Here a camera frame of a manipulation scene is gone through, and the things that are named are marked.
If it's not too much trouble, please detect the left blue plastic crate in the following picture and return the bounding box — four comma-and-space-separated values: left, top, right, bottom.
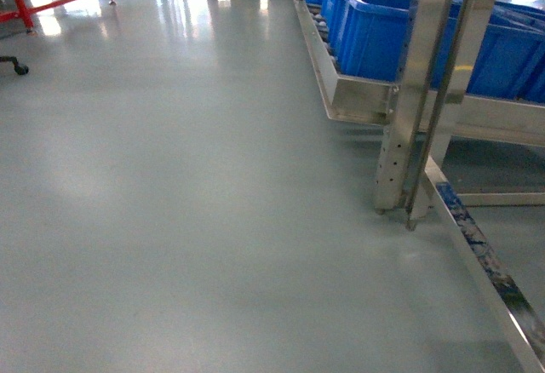
330, 0, 412, 83

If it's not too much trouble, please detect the blue plastic crate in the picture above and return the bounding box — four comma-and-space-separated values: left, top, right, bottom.
330, 0, 412, 83
467, 7, 544, 100

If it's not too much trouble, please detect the right blue plastic crate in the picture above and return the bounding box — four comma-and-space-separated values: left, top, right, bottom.
467, 7, 544, 100

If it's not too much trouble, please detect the black office chair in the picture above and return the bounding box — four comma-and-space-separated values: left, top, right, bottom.
0, 56, 29, 76

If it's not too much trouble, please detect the stainless steel rack frame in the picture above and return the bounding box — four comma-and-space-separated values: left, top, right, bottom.
295, 0, 544, 372

